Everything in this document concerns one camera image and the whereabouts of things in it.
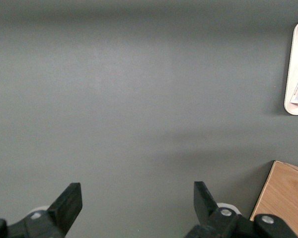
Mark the wooden two-drawer cabinet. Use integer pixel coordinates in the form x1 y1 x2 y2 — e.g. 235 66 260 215
249 160 298 238

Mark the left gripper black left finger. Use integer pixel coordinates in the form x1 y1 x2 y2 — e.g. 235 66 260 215
0 182 83 238

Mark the cream rectangular plastic tray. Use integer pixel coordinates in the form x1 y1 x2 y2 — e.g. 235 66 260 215
284 18 298 116

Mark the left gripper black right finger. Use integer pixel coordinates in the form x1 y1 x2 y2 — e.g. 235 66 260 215
185 181 298 238

